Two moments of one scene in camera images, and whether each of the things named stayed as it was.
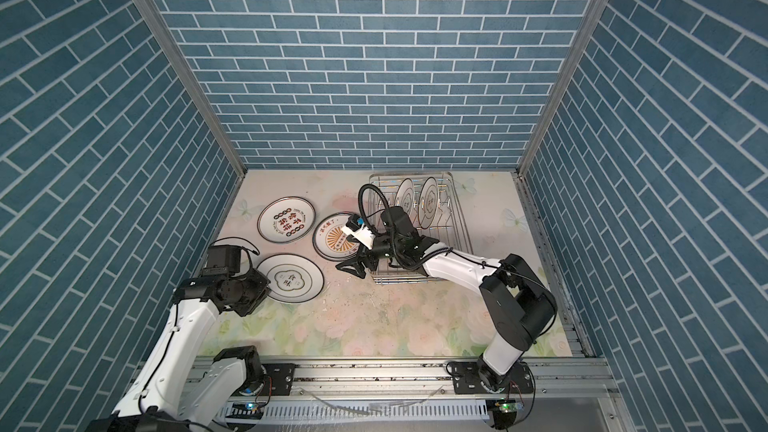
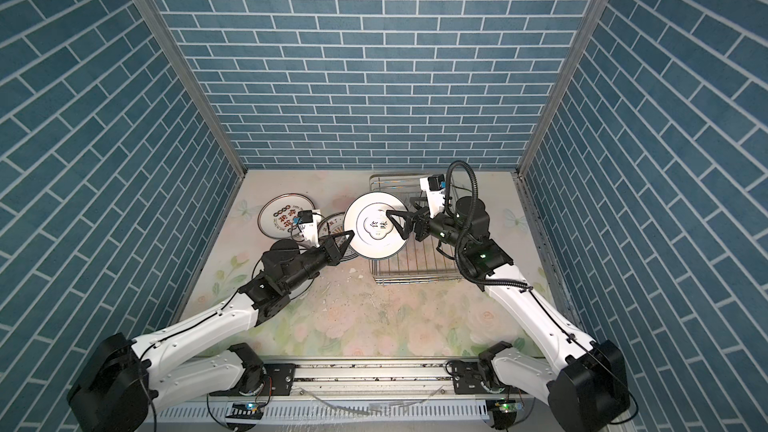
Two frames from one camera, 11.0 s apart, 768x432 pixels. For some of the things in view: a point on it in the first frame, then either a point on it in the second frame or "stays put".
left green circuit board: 250,410 stays put
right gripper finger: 353,266 to 405,232
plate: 405,196 to 375,234
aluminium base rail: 422,381 stays put
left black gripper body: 254,289 to 318,259
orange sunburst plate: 330,240 stays put
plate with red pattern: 287,219 stays put
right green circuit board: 509,405 stays put
